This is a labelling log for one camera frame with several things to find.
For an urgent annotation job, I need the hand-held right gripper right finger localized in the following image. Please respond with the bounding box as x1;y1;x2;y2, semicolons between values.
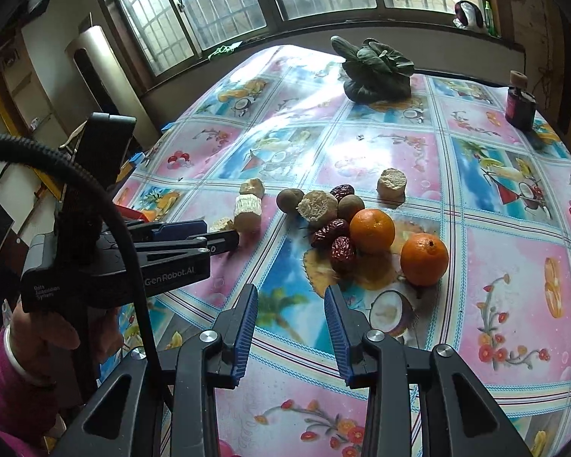
324;286;534;457

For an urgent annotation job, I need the brown kiwi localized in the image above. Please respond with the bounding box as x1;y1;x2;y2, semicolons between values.
337;195;365;224
276;189;305;214

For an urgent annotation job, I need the red box with white inside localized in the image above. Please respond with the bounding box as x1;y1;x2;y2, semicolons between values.
114;204;149;224

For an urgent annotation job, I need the dark jar with cork lid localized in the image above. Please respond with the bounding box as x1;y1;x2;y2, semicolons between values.
506;70;536;130

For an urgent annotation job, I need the person's left hand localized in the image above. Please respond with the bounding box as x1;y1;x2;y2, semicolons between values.
10;302;124;384

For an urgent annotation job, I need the person's left forearm pink sleeve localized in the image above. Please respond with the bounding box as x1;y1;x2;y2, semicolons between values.
0;328;84;457

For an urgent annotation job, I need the white standing air conditioner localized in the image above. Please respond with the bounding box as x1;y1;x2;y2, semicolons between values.
65;26;158;144

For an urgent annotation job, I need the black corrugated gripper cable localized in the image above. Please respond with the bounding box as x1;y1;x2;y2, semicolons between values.
0;134;165;377

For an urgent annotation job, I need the printed plastic tablecloth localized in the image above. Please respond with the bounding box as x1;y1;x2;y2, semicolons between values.
97;45;571;457

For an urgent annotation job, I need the white bracelet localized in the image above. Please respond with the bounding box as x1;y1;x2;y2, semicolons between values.
4;324;54;387

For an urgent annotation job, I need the orange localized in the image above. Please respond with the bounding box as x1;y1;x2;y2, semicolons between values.
349;208;396;254
400;232;450;287

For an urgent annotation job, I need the green cloth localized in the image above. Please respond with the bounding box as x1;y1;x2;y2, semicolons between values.
208;40;243;60

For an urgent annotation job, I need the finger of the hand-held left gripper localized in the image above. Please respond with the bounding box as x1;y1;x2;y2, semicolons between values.
125;218;209;244
132;229;241;270

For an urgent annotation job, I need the barred window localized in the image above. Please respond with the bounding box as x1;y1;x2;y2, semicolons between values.
88;0;500;91

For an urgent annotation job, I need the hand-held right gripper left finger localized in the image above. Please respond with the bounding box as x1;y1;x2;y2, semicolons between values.
52;283;260;457

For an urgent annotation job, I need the dark green leafy vegetable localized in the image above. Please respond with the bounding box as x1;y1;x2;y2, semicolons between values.
330;35;415;103

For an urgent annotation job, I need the round pale yam piece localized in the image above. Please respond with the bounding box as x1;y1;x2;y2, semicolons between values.
377;168;407;205

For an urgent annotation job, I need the red and white bag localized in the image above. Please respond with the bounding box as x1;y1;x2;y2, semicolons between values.
453;0;487;33

